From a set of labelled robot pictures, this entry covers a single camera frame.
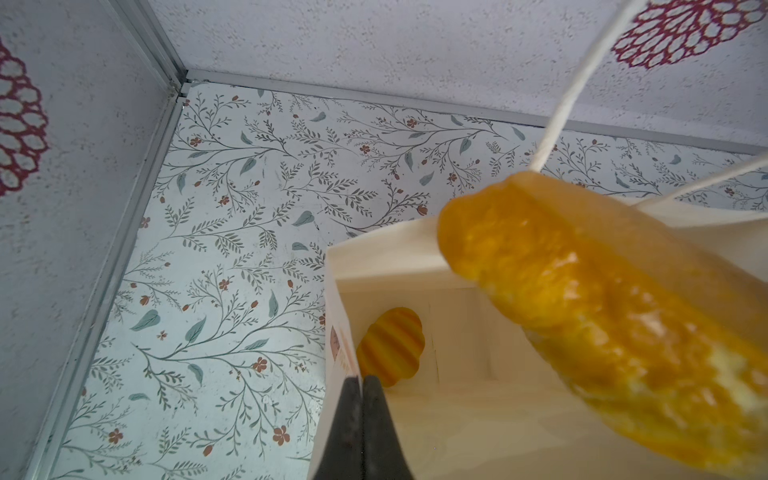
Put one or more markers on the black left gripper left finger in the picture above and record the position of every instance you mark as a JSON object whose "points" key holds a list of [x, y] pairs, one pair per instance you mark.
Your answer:
{"points": [[342, 456]]}

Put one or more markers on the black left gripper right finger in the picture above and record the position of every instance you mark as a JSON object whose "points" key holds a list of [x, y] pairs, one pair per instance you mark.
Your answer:
{"points": [[383, 458]]}

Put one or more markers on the printed paper bread bag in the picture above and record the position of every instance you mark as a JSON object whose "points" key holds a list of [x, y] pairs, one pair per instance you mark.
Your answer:
{"points": [[484, 404]]}

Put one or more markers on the orange oval bread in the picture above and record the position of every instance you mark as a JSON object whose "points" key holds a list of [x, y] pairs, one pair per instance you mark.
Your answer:
{"points": [[665, 341]]}

